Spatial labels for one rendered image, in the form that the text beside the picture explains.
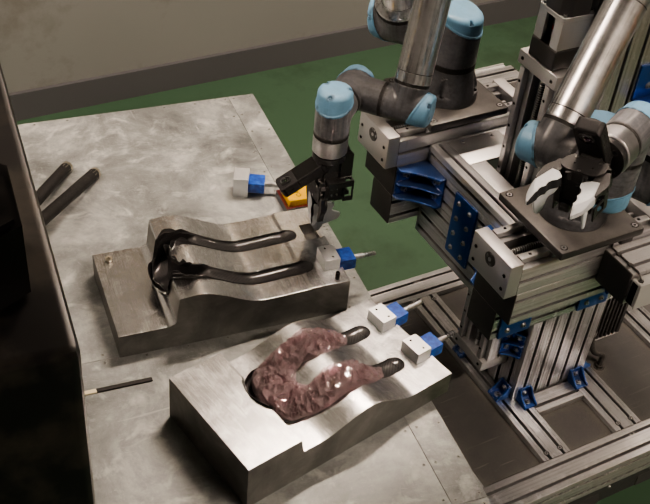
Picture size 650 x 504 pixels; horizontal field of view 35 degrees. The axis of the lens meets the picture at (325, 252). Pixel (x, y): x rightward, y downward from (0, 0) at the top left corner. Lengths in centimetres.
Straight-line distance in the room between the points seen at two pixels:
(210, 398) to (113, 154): 95
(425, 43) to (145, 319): 80
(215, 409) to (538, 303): 78
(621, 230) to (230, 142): 105
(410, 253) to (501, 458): 109
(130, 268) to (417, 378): 66
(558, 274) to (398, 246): 149
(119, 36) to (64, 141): 155
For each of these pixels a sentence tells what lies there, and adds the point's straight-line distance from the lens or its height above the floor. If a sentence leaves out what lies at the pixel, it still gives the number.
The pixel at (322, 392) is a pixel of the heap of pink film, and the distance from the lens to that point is 199.
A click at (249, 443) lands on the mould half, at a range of 189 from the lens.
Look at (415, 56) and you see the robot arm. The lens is 216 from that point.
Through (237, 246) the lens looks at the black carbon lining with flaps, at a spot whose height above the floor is 88.
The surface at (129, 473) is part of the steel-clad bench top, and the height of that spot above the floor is 80.
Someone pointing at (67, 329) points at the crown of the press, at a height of 200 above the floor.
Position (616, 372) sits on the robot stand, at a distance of 318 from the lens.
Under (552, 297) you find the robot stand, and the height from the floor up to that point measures 86.
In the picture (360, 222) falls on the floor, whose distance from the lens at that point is 380.
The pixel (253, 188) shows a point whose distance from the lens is 256.
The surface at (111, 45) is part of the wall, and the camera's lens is 428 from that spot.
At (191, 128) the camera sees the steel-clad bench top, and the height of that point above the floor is 80.
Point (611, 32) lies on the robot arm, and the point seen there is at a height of 153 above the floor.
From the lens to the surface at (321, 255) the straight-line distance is 224.
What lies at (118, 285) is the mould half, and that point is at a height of 86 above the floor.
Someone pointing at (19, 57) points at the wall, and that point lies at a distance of 419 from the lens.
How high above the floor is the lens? 238
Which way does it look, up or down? 41 degrees down
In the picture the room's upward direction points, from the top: 6 degrees clockwise
